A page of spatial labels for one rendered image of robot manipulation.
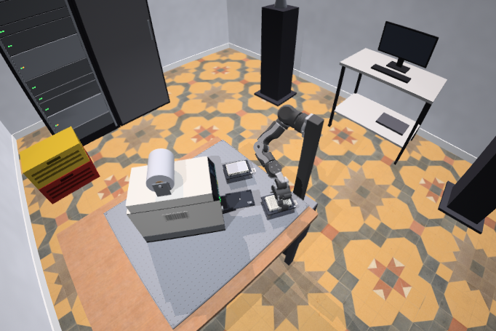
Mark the white cylinder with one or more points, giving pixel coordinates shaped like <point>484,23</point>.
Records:
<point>161,167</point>

